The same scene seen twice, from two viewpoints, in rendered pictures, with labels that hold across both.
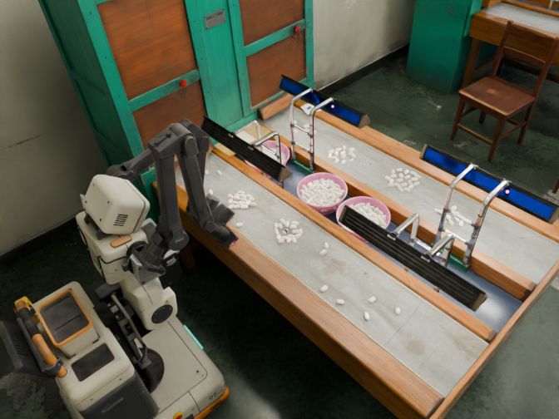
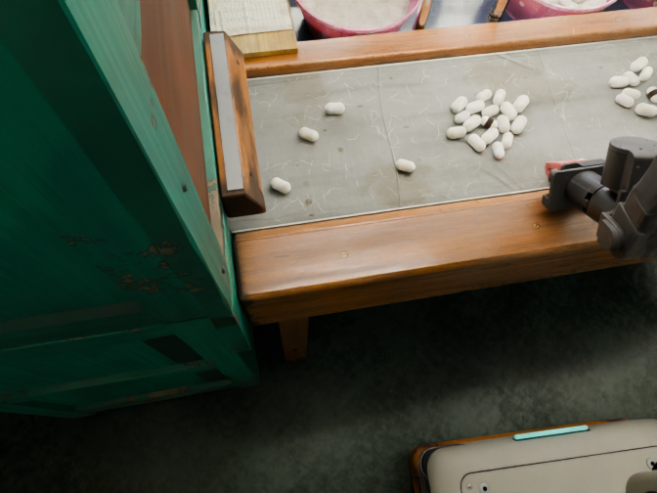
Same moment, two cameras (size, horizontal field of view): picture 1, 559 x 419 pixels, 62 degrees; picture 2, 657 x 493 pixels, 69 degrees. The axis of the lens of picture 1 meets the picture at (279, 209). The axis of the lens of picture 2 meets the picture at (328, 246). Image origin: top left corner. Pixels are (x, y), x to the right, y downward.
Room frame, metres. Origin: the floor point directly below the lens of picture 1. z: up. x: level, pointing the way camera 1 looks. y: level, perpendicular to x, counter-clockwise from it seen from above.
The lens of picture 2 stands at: (1.83, 0.82, 1.45)
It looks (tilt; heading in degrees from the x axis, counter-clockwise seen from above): 68 degrees down; 292
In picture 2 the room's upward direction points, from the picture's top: 8 degrees clockwise
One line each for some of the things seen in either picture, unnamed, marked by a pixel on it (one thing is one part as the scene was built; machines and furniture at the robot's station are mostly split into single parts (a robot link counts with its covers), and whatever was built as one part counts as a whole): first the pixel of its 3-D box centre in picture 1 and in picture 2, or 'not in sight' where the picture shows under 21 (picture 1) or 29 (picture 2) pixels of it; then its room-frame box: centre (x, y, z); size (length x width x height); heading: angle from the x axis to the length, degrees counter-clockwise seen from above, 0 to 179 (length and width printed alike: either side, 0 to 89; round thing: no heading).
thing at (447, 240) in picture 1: (414, 268); not in sight; (1.15, -0.53, 0.90); 0.20 x 0.19 x 0.45; 39
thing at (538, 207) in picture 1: (486, 179); not in sight; (1.46, -0.90, 1.08); 0.62 x 0.08 x 0.07; 39
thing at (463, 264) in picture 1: (467, 218); not in sight; (1.40, -0.84, 0.90); 0.20 x 0.19 x 0.45; 39
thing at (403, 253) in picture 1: (407, 251); not in sight; (1.10, -0.46, 1.08); 0.62 x 0.08 x 0.07; 39
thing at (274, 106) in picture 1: (277, 105); not in sight; (2.59, -0.05, 0.83); 0.30 x 0.06 x 0.07; 129
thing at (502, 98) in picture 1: (499, 93); not in sight; (3.06, -1.76, 0.45); 0.44 x 0.43 x 0.91; 31
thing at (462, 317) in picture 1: (324, 228); (650, 36); (1.59, -0.21, 0.71); 1.81 x 0.05 x 0.11; 39
